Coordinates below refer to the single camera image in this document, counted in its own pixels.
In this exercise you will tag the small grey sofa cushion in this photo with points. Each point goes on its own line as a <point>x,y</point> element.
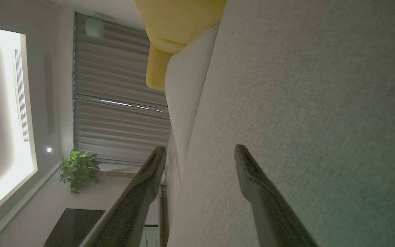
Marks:
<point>183,89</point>

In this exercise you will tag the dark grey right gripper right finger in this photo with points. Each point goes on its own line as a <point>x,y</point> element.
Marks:
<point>269,206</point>

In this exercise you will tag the black television screen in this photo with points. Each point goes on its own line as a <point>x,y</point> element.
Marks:
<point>70,230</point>

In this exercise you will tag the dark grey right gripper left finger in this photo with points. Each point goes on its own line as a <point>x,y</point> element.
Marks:
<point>132,206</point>

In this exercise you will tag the pale green lamp shade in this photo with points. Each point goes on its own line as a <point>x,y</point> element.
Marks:
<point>94,28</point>

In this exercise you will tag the yellow sofa back cushion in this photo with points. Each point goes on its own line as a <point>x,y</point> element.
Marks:
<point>180,20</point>
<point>156,70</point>

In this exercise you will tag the white ceiling air vent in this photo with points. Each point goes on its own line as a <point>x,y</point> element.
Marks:
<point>21,96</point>

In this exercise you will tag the green leafy house plant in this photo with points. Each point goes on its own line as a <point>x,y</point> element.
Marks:
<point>79,169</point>

